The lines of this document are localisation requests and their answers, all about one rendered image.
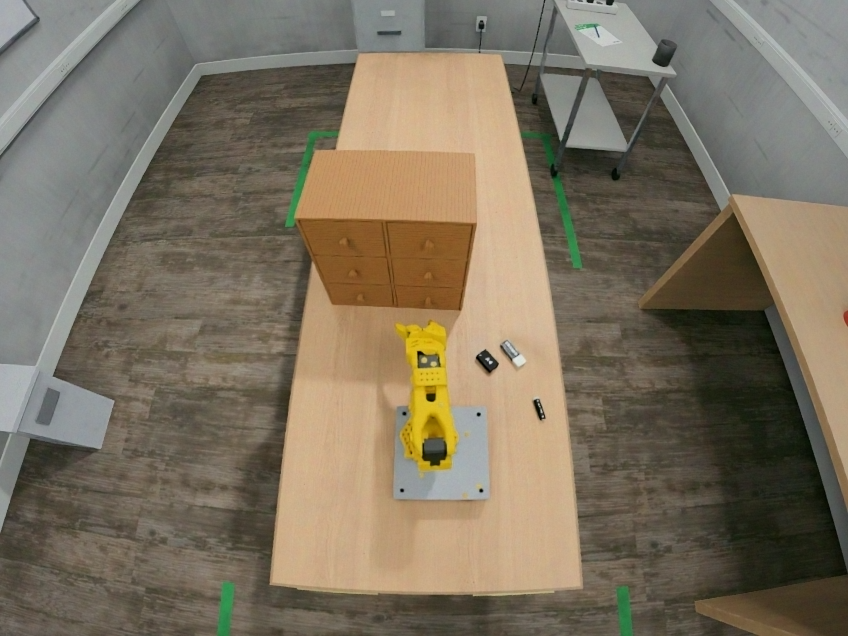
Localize brown wooden chest of drawers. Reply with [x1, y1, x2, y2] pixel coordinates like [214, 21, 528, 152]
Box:
[294, 150, 477, 311]

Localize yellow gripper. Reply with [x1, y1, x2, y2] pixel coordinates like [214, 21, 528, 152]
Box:
[395, 320, 447, 351]

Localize white eraser with black sleeve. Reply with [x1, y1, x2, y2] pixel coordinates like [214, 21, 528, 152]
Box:
[500, 339, 526, 368]

